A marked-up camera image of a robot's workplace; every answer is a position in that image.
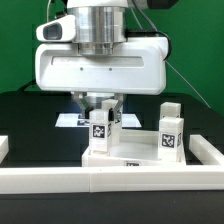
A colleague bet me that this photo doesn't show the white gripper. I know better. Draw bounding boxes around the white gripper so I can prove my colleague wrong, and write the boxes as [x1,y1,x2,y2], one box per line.
[35,37,168,122]

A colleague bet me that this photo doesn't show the white square tabletop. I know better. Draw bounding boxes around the white square tabletop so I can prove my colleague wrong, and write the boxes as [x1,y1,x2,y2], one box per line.
[82,129,186,167]

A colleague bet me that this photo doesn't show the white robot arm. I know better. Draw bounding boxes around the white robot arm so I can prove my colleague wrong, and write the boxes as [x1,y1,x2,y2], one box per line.
[35,0,171,121]

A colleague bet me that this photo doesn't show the white U-shaped obstacle fence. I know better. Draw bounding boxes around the white U-shaped obstacle fence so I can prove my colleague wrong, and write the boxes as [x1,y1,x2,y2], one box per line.
[0,135,224,194]

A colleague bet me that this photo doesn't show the white marker base plate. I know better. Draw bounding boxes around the white marker base plate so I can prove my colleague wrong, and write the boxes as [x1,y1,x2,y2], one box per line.
[55,113,141,128]

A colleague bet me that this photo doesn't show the black cable bundle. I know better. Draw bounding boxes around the black cable bundle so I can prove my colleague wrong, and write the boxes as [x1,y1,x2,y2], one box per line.
[19,79,38,92]

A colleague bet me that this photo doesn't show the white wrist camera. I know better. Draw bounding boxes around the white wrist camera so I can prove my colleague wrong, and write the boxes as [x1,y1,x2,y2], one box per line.
[36,15,76,42]

